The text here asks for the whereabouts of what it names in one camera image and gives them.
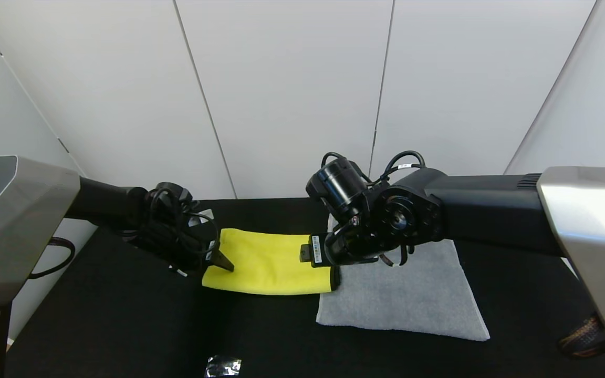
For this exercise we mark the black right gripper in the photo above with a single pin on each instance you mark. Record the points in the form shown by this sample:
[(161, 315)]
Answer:
[(316, 250)]

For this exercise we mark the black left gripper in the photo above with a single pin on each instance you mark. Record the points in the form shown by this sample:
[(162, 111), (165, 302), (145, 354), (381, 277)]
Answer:
[(212, 252)]

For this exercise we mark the yellow microfibre towel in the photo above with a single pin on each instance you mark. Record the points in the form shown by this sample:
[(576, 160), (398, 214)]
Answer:
[(266, 262)]

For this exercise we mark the grey towel with orange marks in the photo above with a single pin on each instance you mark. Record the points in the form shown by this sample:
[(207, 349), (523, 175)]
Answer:
[(402, 304)]

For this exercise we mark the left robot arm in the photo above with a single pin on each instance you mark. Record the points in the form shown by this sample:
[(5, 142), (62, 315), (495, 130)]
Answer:
[(19, 220)]

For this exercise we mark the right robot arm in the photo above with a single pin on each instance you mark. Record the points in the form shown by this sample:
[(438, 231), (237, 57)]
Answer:
[(491, 210)]

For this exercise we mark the crumpled clear plastic scrap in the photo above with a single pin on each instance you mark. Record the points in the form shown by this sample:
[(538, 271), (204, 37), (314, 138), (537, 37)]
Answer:
[(223, 366)]

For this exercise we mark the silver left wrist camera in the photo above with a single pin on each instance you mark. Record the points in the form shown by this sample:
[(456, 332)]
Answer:
[(205, 216)]

